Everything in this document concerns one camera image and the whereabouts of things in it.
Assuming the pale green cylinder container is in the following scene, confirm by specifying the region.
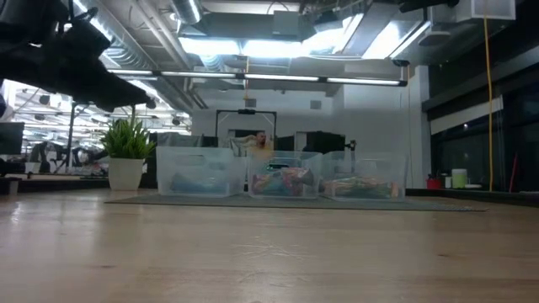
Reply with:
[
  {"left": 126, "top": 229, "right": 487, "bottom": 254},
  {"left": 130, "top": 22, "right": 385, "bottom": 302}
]
[{"left": 451, "top": 168, "right": 469, "bottom": 189}]

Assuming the green plant in white pot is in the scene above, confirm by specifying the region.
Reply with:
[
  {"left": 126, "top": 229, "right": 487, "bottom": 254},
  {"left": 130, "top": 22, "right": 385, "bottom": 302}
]
[{"left": 99, "top": 116, "right": 157, "bottom": 191}]

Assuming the blue granola bar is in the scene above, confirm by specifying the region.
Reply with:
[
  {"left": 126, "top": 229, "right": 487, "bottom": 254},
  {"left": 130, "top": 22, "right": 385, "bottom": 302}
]
[{"left": 169, "top": 171, "right": 227, "bottom": 196}]

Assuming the clear plastic bin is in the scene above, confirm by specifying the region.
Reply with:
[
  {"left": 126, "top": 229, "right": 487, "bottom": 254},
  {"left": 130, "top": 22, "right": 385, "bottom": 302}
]
[
  {"left": 155, "top": 146, "right": 248, "bottom": 198},
  {"left": 246, "top": 150, "right": 324, "bottom": 199},
  {"left": 321, "top": 150, "right": 408, "bottom": 201}
]

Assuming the black monitor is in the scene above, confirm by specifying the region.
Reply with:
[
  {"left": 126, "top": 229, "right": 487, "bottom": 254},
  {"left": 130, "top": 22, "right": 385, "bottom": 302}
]
[
  {"left": 294, "top": 130, "right": 358, "bottom": 155},
  {"left": 0, "top": 121, "right": 26, "bottom": 156}
]

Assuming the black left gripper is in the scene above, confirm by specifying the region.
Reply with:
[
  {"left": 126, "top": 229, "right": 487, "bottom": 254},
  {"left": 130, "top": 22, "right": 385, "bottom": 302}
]
[{"left": 16, "top": 19, "right": 157, "bottom": 113}]

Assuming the black background rig frame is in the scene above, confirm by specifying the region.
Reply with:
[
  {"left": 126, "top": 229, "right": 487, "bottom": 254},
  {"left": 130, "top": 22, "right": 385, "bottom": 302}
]
[
  {"left": 66, "top": 103, "right": 137, "bottom": 174},
  {"left": 215, "top": 109, "right": 279, "bottom": 140}
]

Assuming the dark grey woven mat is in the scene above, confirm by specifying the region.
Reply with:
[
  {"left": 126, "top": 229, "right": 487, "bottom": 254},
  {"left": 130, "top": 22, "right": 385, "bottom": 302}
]
[{"left": 104, "top": 192, "right": 490, "bottom": 213}]

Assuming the yellow hanging cable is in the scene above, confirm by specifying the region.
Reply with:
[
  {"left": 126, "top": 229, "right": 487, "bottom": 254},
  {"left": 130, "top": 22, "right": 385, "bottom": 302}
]
[{"left": 483, "top": 16, "right": 494, "bottom": 193}]

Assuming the overhead light bar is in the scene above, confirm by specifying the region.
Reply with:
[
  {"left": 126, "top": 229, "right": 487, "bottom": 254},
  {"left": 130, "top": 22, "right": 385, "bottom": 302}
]
[{"left": 107, "top": 66, "right": 408, "bottom": 88}]

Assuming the person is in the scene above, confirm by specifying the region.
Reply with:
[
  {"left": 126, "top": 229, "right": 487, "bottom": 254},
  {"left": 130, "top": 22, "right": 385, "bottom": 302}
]
[{"left": 242, "top": 130, "right": 275, "bottom": 160}]

